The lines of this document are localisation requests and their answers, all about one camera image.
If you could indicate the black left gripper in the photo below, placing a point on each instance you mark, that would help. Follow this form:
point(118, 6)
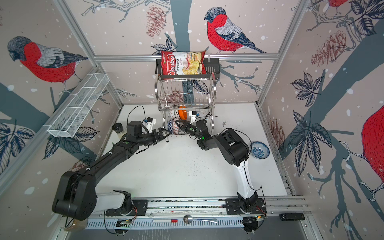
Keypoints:
point(161, 136)

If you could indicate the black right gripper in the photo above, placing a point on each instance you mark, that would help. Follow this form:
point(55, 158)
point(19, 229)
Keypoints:
point(185, 128)

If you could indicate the red patterned ceramic bowl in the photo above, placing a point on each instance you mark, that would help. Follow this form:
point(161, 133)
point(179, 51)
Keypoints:
point(170, 126)

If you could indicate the orange plastic bowl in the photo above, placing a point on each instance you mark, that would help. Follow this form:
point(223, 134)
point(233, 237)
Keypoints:
point(182, 113)

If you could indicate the white lattice pattern bowl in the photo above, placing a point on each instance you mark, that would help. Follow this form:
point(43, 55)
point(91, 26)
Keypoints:
point(176, 113)

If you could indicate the steel wire dish rack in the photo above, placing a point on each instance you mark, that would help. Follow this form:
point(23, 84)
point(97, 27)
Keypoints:
point(195, 92)

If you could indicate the blue white floral bowl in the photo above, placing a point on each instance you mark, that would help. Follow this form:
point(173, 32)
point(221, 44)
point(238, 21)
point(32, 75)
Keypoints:
point(259, 150)

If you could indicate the dark blue geometric bowl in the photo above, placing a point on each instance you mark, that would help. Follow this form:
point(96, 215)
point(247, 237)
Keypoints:
point(176, 129)

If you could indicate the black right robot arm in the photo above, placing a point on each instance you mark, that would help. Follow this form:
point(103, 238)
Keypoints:
point(236, 153)

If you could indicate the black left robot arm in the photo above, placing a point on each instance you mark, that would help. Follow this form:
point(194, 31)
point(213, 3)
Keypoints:
point(76, 195)

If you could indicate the salt grinder with black cap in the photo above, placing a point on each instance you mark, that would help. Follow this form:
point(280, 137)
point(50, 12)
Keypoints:
point(119, 129)

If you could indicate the red cassava chips bag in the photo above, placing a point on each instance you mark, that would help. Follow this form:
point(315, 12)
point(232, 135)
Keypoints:
point(182, 63)

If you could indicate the metal spoon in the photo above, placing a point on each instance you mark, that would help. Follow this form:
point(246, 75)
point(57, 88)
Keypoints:
point(188, 219)

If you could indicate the glass jar with lid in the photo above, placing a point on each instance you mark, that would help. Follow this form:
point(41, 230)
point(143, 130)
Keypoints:
point(76, 226)

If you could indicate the black remote device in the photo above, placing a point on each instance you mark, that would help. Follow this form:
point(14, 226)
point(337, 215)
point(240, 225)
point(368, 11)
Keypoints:
point(292, 217)

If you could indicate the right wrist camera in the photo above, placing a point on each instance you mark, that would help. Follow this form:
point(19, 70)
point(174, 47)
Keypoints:
point(193, 116)

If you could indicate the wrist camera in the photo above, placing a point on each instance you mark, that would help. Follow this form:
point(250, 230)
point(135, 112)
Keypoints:
point(193, 116)
point(150, 123)

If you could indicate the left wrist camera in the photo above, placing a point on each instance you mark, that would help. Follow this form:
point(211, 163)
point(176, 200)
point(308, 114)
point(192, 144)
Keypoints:
point(150, 123)

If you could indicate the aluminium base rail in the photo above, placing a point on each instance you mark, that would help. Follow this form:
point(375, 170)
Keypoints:
point(163, 213)

